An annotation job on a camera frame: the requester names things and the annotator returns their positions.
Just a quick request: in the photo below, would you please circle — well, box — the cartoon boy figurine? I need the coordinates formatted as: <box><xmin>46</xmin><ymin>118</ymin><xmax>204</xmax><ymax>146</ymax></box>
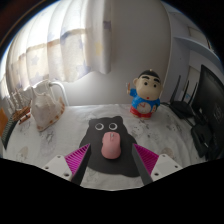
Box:
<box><xmin>125</xmin><ymin>68</ymin><xmax>164</xmax><ymax>119</ymax></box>

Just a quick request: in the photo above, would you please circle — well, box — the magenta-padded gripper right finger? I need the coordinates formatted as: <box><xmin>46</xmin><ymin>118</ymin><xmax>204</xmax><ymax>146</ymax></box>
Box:
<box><xmin>131</xmin><ymin>143</ymin><xmax>184</xmax><ymax>186</ymax></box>

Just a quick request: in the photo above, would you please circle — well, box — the white star-print curtain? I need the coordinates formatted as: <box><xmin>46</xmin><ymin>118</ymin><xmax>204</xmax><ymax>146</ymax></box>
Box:
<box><xmin>0</xmin><ymin>0</ymin><xmax>113</xmax><ymax>101</ymax></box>

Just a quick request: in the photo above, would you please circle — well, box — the small black box device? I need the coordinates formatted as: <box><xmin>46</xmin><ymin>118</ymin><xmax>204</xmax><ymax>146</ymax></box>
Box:
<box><xmin>190</xmin><ymin>123</ymin><xmax>214</xmax><ymax>158</ymax></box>

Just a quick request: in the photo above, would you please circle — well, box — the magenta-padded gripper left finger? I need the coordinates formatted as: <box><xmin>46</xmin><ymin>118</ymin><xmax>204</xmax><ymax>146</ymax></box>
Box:
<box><xmin>41</xmin><ymin>143</ymin><xmax>92</xmax><ymax>186</ymax></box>

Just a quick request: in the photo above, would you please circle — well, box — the black cat-shaped mouse pad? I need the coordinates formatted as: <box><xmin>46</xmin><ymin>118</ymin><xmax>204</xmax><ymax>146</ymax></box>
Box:
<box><xmin>79</xmin><ymin>115</ymin><xmax>143</xmax><ymax>178</ymax></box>

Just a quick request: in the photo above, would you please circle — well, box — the white wall shelf unit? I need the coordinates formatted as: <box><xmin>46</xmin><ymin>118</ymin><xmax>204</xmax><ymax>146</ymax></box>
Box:
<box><xmin>166</xmin><ymin>3</ymin><xmax>224</xmax><ymax>81</ymax></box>

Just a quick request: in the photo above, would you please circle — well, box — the black monitor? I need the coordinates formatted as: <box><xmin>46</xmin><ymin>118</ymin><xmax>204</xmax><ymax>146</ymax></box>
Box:
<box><xmin>191</xmin><ymin>64</ymin><xmax>224</xmax><ymax>161</ymax></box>

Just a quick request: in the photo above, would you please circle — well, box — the wooden model sailing ship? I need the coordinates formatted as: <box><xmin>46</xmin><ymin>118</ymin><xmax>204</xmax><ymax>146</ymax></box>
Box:
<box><xmin>7</xmin><ymin>89</ymin><xmax>33</xmax><ymax>125</ymax></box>

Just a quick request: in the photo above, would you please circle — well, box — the pink computer mouse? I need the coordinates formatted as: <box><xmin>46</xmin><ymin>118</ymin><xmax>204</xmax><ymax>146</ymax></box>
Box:
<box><xmin>100</xmin><ymin>131</ymin><xmax>123</xmax><ymax>160</ymax></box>

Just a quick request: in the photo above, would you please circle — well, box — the black router with antennas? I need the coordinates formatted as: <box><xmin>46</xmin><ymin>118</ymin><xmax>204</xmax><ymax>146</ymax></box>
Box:
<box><xmin>169</xmin><ymin>74</ymin><xmax>198</xmax><ymax>119</ymax></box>

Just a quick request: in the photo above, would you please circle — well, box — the white printed tablecloth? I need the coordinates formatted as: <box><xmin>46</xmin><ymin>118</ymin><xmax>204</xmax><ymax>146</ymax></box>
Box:
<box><xmin>2</xmin><ymin>103</ymin><xmax>205</xmax><ymax>191</ymax></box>

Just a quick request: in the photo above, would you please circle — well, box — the large white conch shell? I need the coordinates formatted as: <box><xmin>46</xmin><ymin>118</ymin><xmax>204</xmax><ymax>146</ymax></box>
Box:
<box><xmin>30</xmin><ymin>87</ymin><xmax>67</xmax><ymax>132</ymax></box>

